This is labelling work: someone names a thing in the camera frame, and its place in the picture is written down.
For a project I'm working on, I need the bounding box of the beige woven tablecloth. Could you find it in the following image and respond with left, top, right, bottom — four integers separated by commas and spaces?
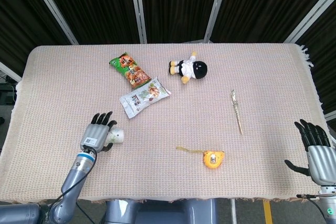
0, 42, 328, 205

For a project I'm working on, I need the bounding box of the silver snack bag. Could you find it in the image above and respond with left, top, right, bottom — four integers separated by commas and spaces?
119, 76, 172, 120

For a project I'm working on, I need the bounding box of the green orange snack bag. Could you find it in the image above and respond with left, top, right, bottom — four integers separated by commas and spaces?
108, 53, 152, 90

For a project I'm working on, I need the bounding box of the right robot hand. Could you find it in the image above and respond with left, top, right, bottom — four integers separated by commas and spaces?
284, 119, 336, 187

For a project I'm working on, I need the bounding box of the black cable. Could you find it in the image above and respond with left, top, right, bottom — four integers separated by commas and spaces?
75, 200, 91, 216

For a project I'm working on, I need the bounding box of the orange tape measure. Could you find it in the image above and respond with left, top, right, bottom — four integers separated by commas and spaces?
175, 146, 226, 169

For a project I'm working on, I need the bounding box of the black pleated curtain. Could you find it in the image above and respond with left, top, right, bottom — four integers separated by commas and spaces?
0, 0, 336, 120

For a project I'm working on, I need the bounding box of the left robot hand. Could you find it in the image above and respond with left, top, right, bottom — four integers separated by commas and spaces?
79, 111, 118, 154

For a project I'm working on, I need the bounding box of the white paper cup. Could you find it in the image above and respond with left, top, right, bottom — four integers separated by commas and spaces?
106, 127, 124, 146

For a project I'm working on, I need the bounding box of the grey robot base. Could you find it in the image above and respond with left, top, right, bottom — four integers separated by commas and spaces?
103, 198, 218, 224

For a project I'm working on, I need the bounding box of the black headed plush doll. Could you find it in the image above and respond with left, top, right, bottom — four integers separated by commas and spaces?
168, 51, 209, 85

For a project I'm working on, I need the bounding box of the grey metal frame post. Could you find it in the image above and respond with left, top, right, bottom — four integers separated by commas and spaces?
283, 0, 336, 44
25, 0, 79, 46
128, 0, 148, 44
203, 0, 232, 43

